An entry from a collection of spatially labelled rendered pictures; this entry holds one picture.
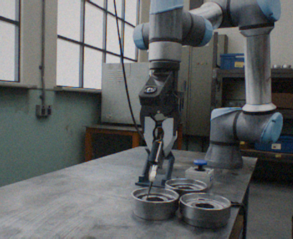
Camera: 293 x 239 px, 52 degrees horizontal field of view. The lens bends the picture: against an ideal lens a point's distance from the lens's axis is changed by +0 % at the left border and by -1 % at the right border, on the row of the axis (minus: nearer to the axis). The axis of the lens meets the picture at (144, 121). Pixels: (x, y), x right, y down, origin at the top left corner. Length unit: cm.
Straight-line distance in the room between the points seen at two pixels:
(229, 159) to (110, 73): 218
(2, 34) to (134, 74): 124
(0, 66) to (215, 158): 180
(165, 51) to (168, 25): 6
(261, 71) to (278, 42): 366
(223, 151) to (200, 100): 338
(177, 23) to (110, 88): 250
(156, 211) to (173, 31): 38
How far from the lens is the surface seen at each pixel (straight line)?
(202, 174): 89
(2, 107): 240
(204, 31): 78
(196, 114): 456
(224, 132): 118
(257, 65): 110
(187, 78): 462
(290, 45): 476
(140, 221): 64
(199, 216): 62
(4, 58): 253
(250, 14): 109
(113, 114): 313
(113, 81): 314
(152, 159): 66
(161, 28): 68
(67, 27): 313
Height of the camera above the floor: 104
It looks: 4 degrees down
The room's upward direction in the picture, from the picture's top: 2 degrees clockwise
